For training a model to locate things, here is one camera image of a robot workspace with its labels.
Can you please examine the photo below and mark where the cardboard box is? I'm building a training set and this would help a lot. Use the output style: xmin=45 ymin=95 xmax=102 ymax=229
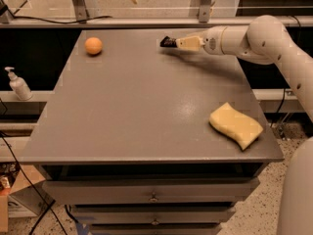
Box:
xmin=0 ymin=165 xmax=53 ymax=232

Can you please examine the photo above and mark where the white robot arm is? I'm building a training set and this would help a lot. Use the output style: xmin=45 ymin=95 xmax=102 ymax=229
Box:
xmin=175 ymin=16 xmax=313 ymax=235

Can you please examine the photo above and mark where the black floor cable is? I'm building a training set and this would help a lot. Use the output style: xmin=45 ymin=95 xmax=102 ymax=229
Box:
xmin=0 ymin=96 xmax=68 ymax=235

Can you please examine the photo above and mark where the yellow sponge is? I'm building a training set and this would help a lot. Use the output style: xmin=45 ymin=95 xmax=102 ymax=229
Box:
xmin=209 ymin=103 xmax=263 ymax=150

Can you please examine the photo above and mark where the metal frame bracket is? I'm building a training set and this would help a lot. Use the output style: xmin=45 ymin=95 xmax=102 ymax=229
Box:
xmin=199 ymin=0 xmax=212 ymax=23
xmin=71 ymin=0 xmax=88 ymax=21

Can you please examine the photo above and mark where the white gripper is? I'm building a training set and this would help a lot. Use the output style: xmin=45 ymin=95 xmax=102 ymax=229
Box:
xmin=175 ymin=26 xmax=226 ymax=55

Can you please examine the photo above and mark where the grey drawer cabinet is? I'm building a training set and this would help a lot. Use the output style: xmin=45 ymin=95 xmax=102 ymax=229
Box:
xmin=20 ymin=29 xmax=283 ymax=235

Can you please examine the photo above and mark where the orange fruit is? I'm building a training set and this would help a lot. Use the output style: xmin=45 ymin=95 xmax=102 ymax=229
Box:
xmin=84 ymin=37 xmax=103 ymax=55

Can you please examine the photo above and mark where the left metal frame bracket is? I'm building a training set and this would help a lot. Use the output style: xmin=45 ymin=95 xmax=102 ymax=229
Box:
xmin=71 ymin=0 xmax=88 ymax=21

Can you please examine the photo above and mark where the right metal frame bracket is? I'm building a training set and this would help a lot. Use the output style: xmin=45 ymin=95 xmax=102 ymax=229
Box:
xmin=199 ymin=0 xmax=212 ymax=23

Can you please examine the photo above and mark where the white pump bottle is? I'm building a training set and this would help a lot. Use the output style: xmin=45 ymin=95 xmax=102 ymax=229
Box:
xmin=5 ymin=67 xmax=32 ymax=101

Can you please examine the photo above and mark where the black cable on shelf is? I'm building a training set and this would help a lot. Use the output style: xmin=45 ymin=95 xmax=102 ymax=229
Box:
xmin=14 ymin=15 xmax=113 ymax=25

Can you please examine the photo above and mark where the black rxbar chocolate bar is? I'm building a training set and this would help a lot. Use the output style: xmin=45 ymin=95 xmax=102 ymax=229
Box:
xmin=159 ymin=36 xmax=177 ymax=48

